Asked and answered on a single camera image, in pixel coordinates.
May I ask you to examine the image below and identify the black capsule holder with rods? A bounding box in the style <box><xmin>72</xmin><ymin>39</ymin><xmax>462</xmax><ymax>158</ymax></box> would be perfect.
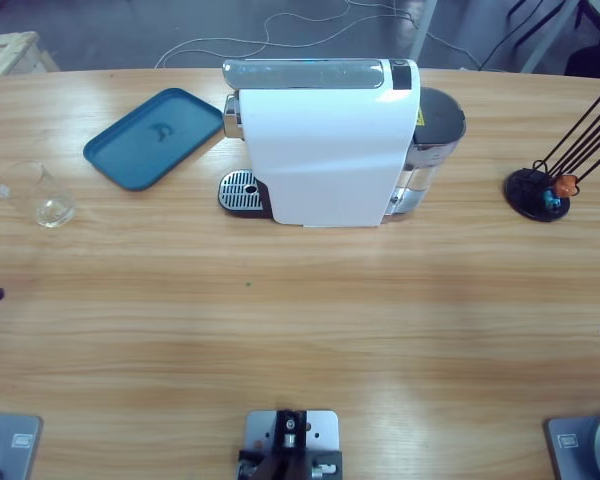
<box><xmin>503</xmin><ymin>82</ymin><xmax>600</xmax><ymax>223</ymax></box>

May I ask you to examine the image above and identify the clear drinking glass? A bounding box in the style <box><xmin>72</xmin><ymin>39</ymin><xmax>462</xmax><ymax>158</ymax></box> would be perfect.
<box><xmin>0</xmin><ymin>160</ymin><xmax>77</xmax><ymax>230</ymax></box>

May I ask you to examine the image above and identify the orange coffee capsule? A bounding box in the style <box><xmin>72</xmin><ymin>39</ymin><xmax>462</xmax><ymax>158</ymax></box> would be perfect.
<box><xmin>553</xmin><ymin>174</ymin><xmax>579</xmax><ymax>198</ymax></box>

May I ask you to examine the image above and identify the teal plastic tray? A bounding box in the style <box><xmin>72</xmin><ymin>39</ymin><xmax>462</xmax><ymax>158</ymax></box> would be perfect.
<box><xmin>82</xmin><ymin>87</ymin><xmax>226</xmax><ymax>193</ymax></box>

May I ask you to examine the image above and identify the white metal frame leg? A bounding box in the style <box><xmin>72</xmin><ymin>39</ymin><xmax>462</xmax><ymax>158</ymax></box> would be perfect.
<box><xmin>520</xmin><ymin>0</ymin><xmax>581</xmax><ymax>75</ymax></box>
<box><xmin>408</xmin><ymin>0</ymin><xmax>439</xmax><ymax>64</ymax></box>

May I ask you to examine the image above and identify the black floor cable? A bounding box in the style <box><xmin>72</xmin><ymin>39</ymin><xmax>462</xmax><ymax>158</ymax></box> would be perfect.
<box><xmin>478</xmin><ymin>19</ymin><xmax>526</xmax><ymax>71</ymax></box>

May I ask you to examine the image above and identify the black office chair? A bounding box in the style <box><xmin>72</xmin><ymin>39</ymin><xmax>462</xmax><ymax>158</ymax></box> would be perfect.
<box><xmin>504</xmin><ymin>0</ymin><xmax>600</xmax><ymax>81</ymax></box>

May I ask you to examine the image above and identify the black drip tray metal grate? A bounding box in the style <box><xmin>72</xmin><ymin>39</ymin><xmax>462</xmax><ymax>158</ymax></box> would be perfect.
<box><xmin>217</xmin><ymin>168</ymin><xmax>274</xmax><ymax>220</ymax></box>

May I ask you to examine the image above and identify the pale wooden crate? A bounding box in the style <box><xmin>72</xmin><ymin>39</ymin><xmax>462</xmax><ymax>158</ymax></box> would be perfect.
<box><xmin>0</xmin><ymin>30</ymin><xmax>61</xmax><ymax>80</ymax></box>

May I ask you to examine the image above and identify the white capsule coffee machine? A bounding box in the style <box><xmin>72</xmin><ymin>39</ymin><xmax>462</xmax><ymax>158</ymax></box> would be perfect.
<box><xmin>222</xmin><ymin>57</ymin><xmax>422</xmax><ymax>230</ymax></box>

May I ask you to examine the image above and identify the silver coffee machine lever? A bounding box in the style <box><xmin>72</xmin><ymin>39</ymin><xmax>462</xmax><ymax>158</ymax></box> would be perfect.
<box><xmin>221</xmin><ymin>58</ymin><xmax>387</xmax><ymax>90</ymax></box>

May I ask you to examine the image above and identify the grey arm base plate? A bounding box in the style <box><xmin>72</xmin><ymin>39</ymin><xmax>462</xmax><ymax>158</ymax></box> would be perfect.
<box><xmin>544</xmin><ymin>410</ymin><xmax>600</xmax><ymax>480</ymax></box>
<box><xmin>0</xmin><ymin>409</ymin><xmax>45</xmax><ymax>480</ymax></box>

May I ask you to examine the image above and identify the clear water tank dark lid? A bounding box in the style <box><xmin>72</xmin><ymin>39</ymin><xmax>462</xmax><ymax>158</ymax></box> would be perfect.
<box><xmin>402</xmin><ymin>86</ymin><xmax>468</xmax><ymax>197</ymax></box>

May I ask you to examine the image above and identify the white floor cable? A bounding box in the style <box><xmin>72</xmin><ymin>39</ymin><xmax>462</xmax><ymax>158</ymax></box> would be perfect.
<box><xmin>153</xmin><ymin>0</ymin><xmax>482</xmax><ymax>71</ymax></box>

